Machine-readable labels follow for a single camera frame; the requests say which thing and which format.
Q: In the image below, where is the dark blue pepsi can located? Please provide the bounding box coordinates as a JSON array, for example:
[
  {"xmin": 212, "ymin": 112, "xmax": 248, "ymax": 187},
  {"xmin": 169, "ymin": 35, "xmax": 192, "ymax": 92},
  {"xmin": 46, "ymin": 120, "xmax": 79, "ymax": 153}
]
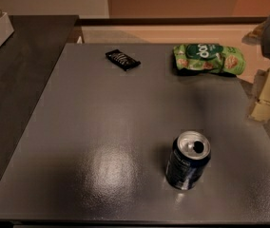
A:
[{"xmin": 165, "ymin": 131, "xmax": 211, "ymax": 190}]

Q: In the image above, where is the black rxbar chocolate bar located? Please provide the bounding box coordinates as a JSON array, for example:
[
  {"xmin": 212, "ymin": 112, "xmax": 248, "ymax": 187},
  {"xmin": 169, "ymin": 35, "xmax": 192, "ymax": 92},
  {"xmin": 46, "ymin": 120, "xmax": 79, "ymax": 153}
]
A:
[{"xmin": 106, "ymin": 49, "xmax": 141, "ymax": 71}]

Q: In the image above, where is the green chip bag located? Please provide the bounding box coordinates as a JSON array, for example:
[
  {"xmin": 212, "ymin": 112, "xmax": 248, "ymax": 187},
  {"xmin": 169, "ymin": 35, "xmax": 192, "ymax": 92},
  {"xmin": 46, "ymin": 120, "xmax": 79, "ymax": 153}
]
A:
[{"xmin": 173, "ymin": 43, "xmax": 246, "ymax": 75}]

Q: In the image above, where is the dark wooden side counter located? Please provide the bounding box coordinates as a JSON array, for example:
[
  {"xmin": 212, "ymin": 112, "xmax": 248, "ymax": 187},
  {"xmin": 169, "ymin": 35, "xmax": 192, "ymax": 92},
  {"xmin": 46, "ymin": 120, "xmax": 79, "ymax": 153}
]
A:
[{"xmin": 0, "ymin": 15, "xmax": 78, "ymax": 180}]

